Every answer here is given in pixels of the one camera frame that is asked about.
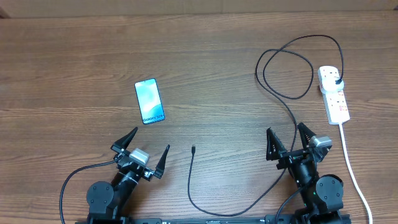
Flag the white power strip cord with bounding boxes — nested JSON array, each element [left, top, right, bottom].
[[338, 123, 374, 224]]

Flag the white power strip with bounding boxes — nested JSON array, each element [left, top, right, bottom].
[[317, 66, 350, 125]]

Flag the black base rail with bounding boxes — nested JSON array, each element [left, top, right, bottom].
[[75, 215, 351, 224]]

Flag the smartphone with blue screen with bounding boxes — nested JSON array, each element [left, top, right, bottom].
[[134, 78, 165, 124]]

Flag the white charger plug adapter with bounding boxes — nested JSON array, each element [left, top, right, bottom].
[[320, 77, 345, 95]]

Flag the black USB charging cable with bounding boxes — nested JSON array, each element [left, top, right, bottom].
[[187, 34, 345, 218]]

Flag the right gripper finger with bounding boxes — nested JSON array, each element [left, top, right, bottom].
[[266, 128, 287, 161], [297, 123, 316, 148]]

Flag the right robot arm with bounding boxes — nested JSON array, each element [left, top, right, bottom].
[[265, 123, 351, 224]]

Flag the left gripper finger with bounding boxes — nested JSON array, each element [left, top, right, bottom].
[[154, 144, 170, 179], [113, 127, 138, 150]]

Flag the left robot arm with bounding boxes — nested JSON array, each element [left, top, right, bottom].
[[86, 128, 170, 223]]

